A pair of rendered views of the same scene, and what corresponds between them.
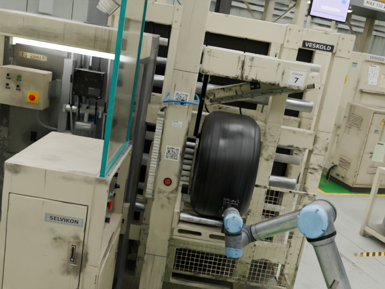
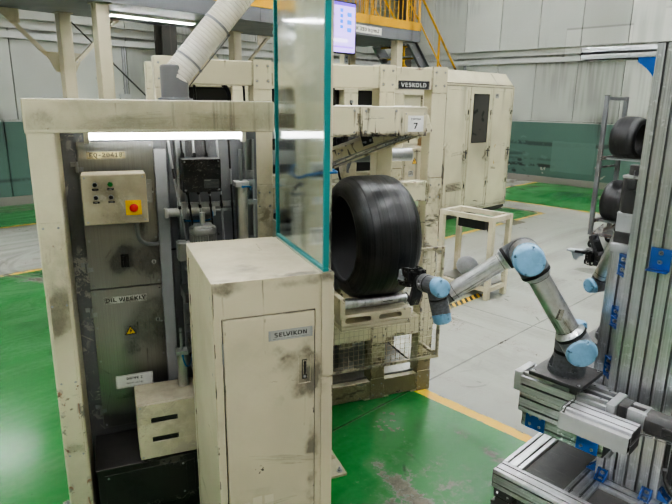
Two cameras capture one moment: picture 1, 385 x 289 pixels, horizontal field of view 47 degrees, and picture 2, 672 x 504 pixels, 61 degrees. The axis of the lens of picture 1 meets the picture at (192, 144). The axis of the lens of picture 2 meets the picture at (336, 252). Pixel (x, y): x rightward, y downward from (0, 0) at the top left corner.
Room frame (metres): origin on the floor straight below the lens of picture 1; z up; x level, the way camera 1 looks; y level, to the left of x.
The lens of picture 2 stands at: (-0.08, 0.93, 1.80)
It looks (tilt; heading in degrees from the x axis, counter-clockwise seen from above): 15 degrees down; 339
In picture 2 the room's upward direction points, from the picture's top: 1 degrees clockwise
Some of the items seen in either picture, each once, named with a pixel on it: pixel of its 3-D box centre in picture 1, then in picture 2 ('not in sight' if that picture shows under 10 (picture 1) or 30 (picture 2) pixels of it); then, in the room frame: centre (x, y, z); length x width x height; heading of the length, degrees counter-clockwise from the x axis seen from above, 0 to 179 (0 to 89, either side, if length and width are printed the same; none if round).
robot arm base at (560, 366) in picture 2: not in sight; (567, 359); (1.63, -0.79, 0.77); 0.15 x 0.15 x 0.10
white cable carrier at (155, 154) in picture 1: (156, 154); not in sight; (2.31, 0.18, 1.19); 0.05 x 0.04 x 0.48; 1
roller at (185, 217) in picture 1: (209, 221); (374, 300); (2.23, -0.16, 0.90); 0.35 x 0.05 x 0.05; 91
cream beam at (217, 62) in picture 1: (253, 68); (363, 121); (2.67, -0.28, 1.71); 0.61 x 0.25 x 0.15; 91
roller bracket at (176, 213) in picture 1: (177, 206); (327, 295); (2.36, 0.02, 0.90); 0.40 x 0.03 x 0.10; 1
